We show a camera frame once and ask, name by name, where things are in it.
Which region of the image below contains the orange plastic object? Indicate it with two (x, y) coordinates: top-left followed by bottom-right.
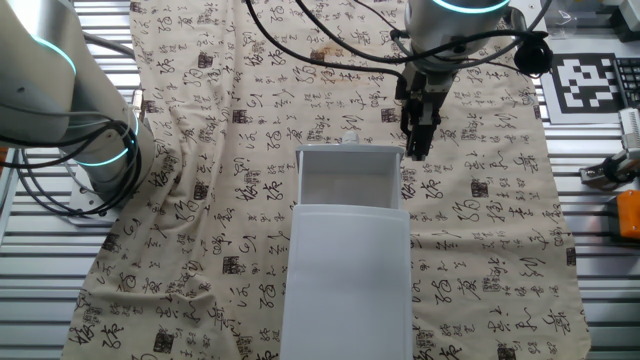
(615, 189), (640, 240)

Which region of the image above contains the grey equipment box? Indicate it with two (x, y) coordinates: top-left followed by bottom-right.
(607, 0), (640, 44)

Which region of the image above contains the small metal bracket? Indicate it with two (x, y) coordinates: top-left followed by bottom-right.
(130, 88), (146, 124)

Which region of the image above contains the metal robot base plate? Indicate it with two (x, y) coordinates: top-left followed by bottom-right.
(67, 149), (124, 227)

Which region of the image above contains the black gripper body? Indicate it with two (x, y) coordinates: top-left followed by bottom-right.
(394, 62), (459, 127)

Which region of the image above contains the beige calligraphy print cloth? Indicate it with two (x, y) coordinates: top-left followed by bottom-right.
(59, 0), (592, 360)

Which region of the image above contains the white drawer cabinet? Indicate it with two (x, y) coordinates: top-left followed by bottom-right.
(279, 203), (415, 360)

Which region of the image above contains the black keyboard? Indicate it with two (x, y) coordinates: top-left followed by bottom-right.
(613, 57), (640, 109)

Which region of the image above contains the black white fiducial marker board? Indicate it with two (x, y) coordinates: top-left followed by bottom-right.
(539, 49), (626, 125)

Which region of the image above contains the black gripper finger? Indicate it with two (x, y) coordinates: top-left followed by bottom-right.
(399, 99), (419, 149)
(412, 123), (442, 162)

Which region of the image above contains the grey hose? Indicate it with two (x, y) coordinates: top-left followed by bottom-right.
(82, 32), (136, 59)

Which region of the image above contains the white ribbed device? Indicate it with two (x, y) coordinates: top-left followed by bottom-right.
(618, 107), (640, 161)

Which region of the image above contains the black round cable plug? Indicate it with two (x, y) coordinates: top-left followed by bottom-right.
(513, 30), (554, 79)

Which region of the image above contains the long black gripper cable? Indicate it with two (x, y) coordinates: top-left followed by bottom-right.
(244, 0), (409, 84)
(294, 0), (551, 69)

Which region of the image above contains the metal clamp with black ring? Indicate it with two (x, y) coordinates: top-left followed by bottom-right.
(579, 149), (640, 190)

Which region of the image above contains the black cable bundle at base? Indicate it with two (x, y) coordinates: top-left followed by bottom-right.
(0, 117), (145, 219)

